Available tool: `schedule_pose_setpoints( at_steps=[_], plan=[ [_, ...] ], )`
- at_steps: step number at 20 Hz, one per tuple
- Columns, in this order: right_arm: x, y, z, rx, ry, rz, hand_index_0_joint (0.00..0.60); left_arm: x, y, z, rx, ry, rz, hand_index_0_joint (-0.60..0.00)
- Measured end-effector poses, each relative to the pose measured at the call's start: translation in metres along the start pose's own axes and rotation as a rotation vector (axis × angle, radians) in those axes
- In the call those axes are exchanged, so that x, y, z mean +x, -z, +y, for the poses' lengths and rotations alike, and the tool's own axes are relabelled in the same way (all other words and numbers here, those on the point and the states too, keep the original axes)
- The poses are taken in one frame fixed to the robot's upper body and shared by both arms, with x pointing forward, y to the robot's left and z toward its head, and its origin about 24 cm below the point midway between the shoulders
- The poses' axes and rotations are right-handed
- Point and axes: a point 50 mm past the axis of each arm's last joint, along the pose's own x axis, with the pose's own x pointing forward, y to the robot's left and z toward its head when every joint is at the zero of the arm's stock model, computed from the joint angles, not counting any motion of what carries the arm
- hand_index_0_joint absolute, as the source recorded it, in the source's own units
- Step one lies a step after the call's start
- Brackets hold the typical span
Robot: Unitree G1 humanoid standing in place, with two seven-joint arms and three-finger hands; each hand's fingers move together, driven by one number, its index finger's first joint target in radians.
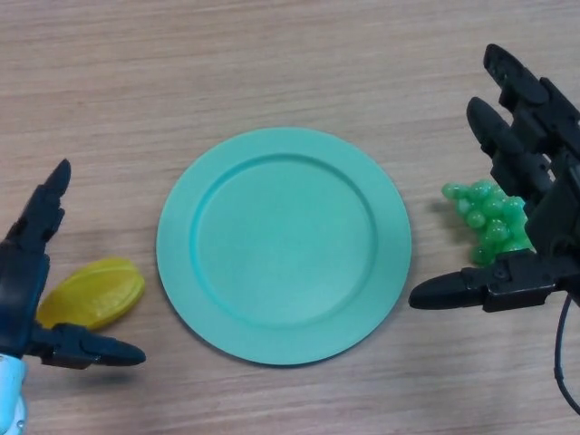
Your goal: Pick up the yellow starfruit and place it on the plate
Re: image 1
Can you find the green grape bunch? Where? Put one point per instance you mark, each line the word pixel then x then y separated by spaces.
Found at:
pixel 491 224

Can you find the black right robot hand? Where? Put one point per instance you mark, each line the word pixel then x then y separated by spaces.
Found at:
pixel 557 217

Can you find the green round plate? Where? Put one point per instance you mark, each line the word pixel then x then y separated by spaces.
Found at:
pixel 285 244

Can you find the yellow starfruit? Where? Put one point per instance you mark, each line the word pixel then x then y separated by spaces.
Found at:
pixel 99 290

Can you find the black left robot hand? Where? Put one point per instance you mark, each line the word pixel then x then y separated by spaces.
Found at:
pixel 22 281

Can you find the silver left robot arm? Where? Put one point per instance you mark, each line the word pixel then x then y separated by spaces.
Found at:
pixel 11 394

